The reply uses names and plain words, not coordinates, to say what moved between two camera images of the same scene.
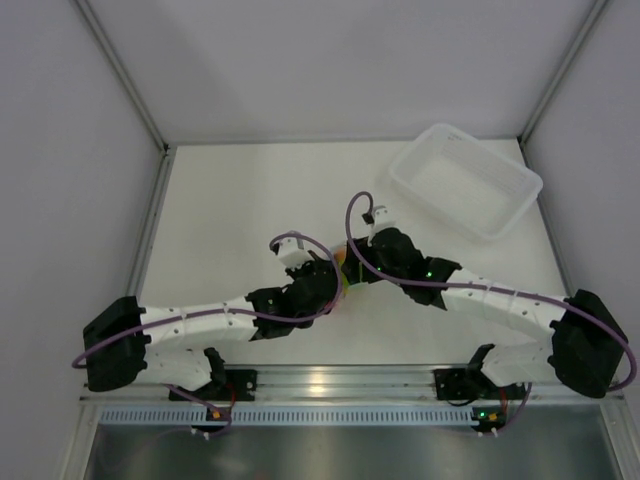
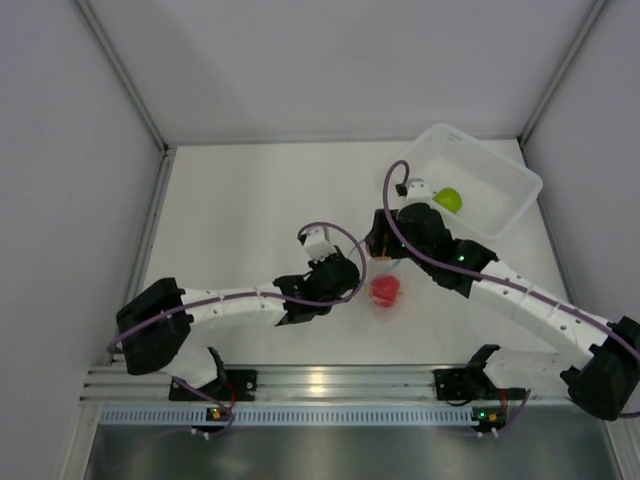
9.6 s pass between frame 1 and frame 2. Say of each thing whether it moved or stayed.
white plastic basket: stayed
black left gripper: stayed
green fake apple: moved
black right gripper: moved
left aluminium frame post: stayed
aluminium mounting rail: stayed
